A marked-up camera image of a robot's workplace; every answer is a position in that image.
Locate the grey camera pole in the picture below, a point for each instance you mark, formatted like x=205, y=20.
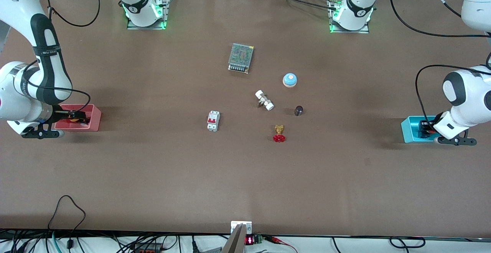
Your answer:
x=236, y=241

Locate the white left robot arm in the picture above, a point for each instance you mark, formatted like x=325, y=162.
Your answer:
x=472, y=103

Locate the white pipe fitting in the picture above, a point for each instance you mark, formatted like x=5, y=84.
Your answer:
x=264, y=100

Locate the red push button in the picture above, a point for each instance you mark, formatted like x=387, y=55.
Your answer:
x=432, y=130

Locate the brass valve red handwheel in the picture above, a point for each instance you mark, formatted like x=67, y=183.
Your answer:
x=279, y=137

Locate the white red circuit breaker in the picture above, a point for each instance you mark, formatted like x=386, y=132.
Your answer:
x=213, y=121

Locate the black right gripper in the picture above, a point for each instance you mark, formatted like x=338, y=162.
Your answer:
x=62, y=113

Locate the pink plastic bin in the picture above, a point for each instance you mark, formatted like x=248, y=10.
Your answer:
x=96, y=120

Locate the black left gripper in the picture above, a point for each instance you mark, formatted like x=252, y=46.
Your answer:
x=427, y=127

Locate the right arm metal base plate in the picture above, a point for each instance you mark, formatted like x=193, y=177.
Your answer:
x=165, y=15

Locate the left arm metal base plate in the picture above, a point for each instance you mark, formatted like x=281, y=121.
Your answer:
x=366, y=30

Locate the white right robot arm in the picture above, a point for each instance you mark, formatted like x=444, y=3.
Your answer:
x=15, y=0

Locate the blue plastic bin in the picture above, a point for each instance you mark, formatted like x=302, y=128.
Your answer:
x=406, y=132

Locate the dark brown knob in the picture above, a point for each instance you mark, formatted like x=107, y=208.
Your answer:
x=299, y=110

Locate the blue dome call bell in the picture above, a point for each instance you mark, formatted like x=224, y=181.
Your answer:
x=290, y=80

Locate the red digit display module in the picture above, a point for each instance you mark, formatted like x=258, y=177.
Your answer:
x=253, y=240

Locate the metal mesh power supply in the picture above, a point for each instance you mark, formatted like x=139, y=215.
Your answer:
x=241, y=56

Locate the small metal bracket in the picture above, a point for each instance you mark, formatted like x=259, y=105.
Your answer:
x=234, y=225

